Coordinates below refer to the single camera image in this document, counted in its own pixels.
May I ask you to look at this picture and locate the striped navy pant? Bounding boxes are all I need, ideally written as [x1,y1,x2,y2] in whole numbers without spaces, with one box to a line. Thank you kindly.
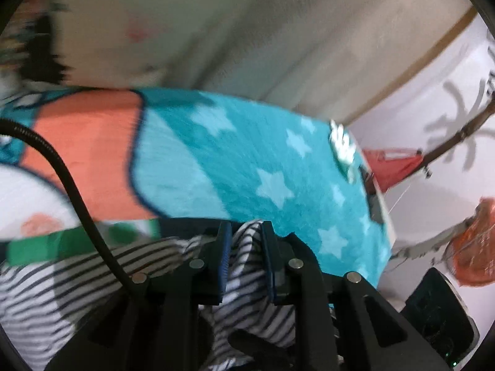
[1,221,295,370]

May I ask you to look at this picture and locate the orange plastic bag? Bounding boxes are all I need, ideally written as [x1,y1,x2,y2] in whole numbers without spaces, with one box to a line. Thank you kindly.
[444,198,494,287]

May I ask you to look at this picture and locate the teal cartoon fleece blanket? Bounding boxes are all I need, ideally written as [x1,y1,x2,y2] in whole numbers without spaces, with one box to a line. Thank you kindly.
[1,89,391,284]

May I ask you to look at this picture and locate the red cloth on floor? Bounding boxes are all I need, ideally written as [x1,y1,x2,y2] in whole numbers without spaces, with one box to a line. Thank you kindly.
[363,148,423,194]

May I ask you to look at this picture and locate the dark wooden stick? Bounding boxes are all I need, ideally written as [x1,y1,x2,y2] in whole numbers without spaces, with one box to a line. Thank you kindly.
[419,94,494,169]

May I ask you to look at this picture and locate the black corrugated cable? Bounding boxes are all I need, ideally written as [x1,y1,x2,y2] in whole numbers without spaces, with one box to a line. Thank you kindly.
[0,117,134,285]

